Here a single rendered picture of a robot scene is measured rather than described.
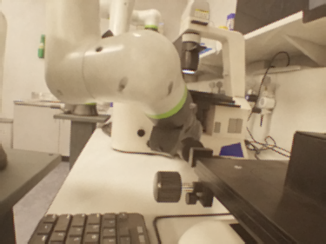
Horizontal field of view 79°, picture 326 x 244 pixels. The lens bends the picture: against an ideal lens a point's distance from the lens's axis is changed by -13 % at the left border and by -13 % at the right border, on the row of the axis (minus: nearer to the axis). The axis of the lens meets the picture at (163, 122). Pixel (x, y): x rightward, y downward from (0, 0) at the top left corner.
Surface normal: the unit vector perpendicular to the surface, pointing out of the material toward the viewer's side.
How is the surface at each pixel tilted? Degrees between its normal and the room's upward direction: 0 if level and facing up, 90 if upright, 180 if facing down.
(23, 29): 90
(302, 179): 90
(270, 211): 0
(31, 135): 90
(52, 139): 90
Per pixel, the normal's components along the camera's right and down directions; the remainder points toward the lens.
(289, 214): 0.11, -0.99
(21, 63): 0.19, 0.12
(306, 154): -0.97, -0.08
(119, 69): -0.45, 0.29
